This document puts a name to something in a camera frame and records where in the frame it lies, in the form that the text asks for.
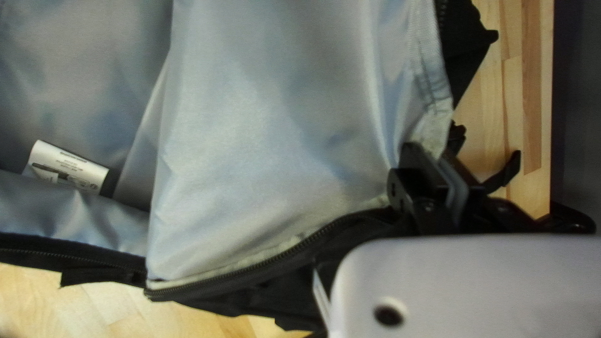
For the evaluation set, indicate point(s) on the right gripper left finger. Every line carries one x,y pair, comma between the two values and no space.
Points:
422,197

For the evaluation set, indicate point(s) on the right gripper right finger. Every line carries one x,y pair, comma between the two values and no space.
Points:
497,218

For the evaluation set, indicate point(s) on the black backpack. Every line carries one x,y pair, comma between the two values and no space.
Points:
281,141

